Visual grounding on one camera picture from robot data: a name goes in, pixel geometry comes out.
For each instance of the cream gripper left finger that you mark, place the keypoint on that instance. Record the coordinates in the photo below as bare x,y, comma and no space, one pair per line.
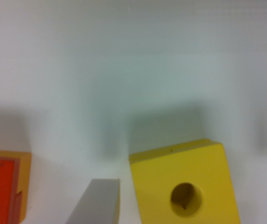
99,204

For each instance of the yellow block with hole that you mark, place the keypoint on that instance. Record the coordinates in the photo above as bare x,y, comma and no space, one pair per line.
188,183

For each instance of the orange block with hole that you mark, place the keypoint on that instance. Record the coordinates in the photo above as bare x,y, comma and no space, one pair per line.
15,170

